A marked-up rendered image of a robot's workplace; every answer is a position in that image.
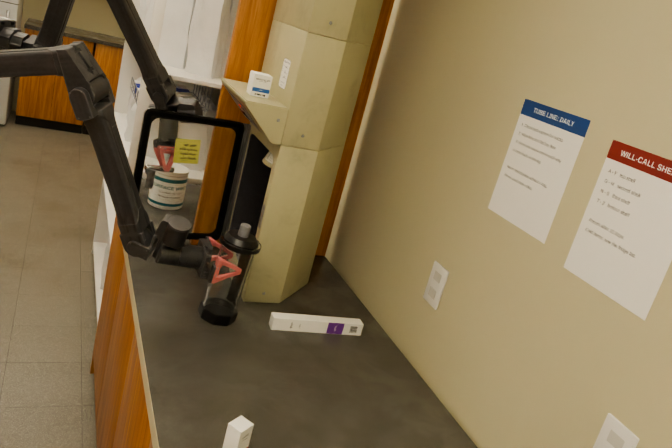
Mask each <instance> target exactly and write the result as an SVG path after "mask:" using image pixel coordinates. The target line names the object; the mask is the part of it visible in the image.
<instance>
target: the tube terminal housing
mask: <svg viewBox="0 0 672 448"><path fill-rule="evenodd" d="M370 48H371V46H370V45H365V44H359V43H353V42H348V41H343V40H339V39H335V38H331V37H327V36H323V35H319V34H315V33H311V32H308V31H305V30H302V29H300V28H297V27H294V26H292V25H289V24H286V23H283V22H281V21H278V20H275V19H273V21H272V25H271V30H270V34H269V39H268V43H267V48H266V52H265V57H264V61H263V66H262V70H261V73H266V74H269V75H270V76H272V77H273V79H272V84H271V88H270V92H269V94H270V95H271V96H273V97H274V98H275V99H276V100H278V101H279V102H280V103H282V104H283V105H284V106H285V107H287V108H288V115H287V119H286V123H285V127H284V131H283V136H282V140H281V144H279V145H277V144H272V143H271V142H270V141H269V140H268V139H267V138H266V137H265V136H264V135H263V134H262V133H261V132H260V131H259V130H258V129H257V128H256V127H255V126H254V125H253V124H252V123H251V122H250V125H251V130H250V134H249V138H250V135H251V134H254V135H255V136H256V137H257V138H258V139H259V140H260V141H261V143H262V144H263V145H264V146H265V147H266V148H267V149H268V150H269V151H270V152H271V153H272V154H273V164H272V168H271V172H270V177H269V181H268V185H267V189H266V194H265V198H264V202H263V203H264V204H265V210H264V215H263V219H262V223H261V227H260V229H259V227H257V232H256V236H255V237H256V239H257V240H258V241H259V242H260V244H261V250H260V252H259V253H258V254H256V255H255V258H254V261H253V264H252V267H251V269H250V272H249V275H248V278H247V281H246V284H245V287H244V290H243V293H242V296H241V297H242V299H243V302H261V303H281V302H282V301H283V300H285V299H286V298H288V297H289V296H291V295H292V294H293V293H295V292H296V291H298V290H299V289H300V288H302V287H303V286H305V285H306V284H308V280H309V277H310V273H311V269H312V266H313V262H314V258H315V254H316V251H317V247H318V243H319V239H320V236H321V232H322V228H323V224H324V221H325V217H326V213H327V209H328V206H329V202H330V198H331V195H332V191H333V187H334V183H335V180H336V176H337V172H338V168H339V165H340V161H341V157H342V153H343V150H344V146H345V142H346V138H347V134H348V131H349V127H350V123H351V119H352V116H353V112H354V108H355V105H356V101H357V97H358V93H359V90H360V86H361V82H362V78H363V75H364V71H365V67H366V63H367V60H368V56H369V52H370ZM284 57H285V58H287V59H289V60H291V64H290V69H289V73H288V77H287V82H286V86H285V90H283V89H282V88H280V87H279V86H278V83H279V79H280V75H281V70H282V66H283V62H284Z"/></svg>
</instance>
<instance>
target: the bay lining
mask: <svg viewBox="0 0 672 448"><path fill-rule="evenodd" d="M268 152H269V150H268V149H267V148H266V147H265V146H264V145H263V144H262V143H261V141H260V140H259V139H258V138H257V137H256V136H255V135H254V134H251V135H250V138H249V143H248V147H247V152H246V156H245V161H244V165H243V170H242V174H241V179H240V183H239V188H238V192H237V197H236V201H235V206H234V210H233V215H232V219H231V224H230V228H229V230H232V229H239V228H240V225H241V223H247V224H249V225H250V226H251V230H250V233H251V234H253V235H254V236H256V232H257V227H258V223H259V219H260V214H261V210H262V206H263V202H264V198H265V194H266V189H267V185H268V181H269V177H270V172H271V168H269V167H268V166H266V165H265V164H264V163H263V162H262V160H263V158H264V157H265V156H266V154H267V153H268Z"/></svg>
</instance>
